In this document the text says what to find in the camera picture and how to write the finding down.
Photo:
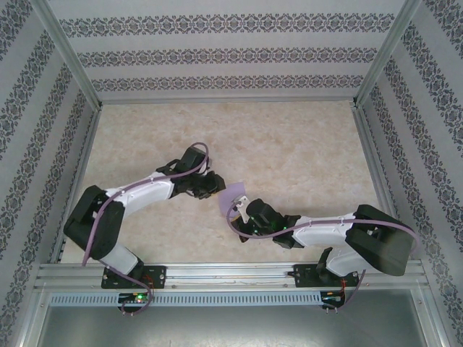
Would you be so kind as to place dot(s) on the purple paper sheet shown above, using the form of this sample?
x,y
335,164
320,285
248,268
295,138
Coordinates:
x,y
231,195

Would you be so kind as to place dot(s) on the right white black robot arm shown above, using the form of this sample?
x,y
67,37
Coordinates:
x,y
380,249

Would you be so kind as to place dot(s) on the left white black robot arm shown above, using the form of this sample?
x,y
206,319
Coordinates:
x,y
108,231

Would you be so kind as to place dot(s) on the grey metal sheet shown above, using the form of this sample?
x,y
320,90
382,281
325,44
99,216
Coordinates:
x,y
231,325

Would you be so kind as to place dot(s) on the controller board blue light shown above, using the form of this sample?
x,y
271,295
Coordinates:
x,y
332,298

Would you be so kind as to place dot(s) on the controller board green light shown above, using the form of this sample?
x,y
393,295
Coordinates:
x,y
135,298

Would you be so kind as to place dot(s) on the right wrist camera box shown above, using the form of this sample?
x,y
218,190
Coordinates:
x,y
243,207

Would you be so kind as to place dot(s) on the aluminium mounting rail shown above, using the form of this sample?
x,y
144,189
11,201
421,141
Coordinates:
x,y
231,274

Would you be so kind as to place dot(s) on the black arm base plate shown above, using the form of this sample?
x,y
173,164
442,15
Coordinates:
x,y
159,276
304,276

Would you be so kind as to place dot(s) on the aluminium side rail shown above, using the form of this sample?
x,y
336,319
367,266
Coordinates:
x,y
368,144
79,173

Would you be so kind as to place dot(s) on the aluminium frame post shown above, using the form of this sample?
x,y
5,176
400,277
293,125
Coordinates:
x,y
390,47
65,47

